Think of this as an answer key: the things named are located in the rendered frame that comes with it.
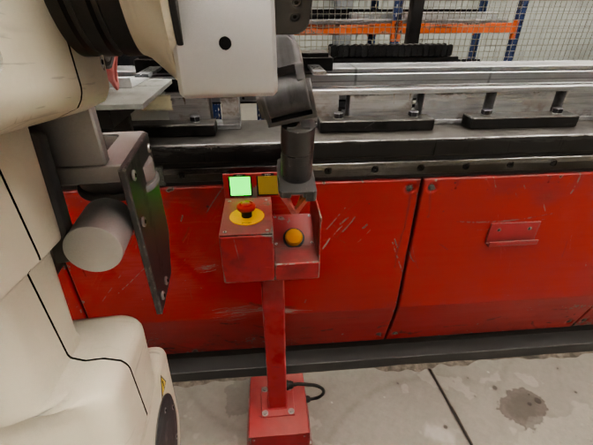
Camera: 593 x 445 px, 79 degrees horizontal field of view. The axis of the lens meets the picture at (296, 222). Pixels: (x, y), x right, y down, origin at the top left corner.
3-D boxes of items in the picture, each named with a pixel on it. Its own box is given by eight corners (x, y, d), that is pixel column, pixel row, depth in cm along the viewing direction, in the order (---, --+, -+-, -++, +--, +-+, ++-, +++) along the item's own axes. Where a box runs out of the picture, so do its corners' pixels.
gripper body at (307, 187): (310, 165, 72) (311, 132, 67) (316, 199, 65) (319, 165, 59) (277, 166, 71) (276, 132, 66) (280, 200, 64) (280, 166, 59)
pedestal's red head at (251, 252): (224, 283, 75) (213, 207, 66) (229, 241, 89) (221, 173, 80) (319, 278, 77) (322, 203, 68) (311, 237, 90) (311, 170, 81)
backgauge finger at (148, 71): (118, 83, 93) (114, 62, 91) (146, 68, 115) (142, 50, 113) (166, 82, 94) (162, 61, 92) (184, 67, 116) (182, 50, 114)
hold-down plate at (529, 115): (469, 129, 96) (472, 117, 94) (460, 124, 100) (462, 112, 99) (576, 126, 98) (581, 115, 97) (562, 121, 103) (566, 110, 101)
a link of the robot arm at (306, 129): (281, 126, 56) (317, 126, 57) (280, 105, 61) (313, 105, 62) (281, 163, 61) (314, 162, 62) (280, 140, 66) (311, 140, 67)
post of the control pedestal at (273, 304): (268, 410, 108) (259, 267, 80) (268, 394, 113) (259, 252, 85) (287, 409, 109) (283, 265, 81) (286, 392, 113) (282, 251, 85)
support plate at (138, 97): (42, 111, 66) (40, 106, 66) (97, 84, 89) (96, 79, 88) (143, 109, 68) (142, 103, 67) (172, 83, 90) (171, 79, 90)
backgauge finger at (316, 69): (297, 80, 97) (297, 60, 94) (290, 66, 119) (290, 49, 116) (341, 79, 98) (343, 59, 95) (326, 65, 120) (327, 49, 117)
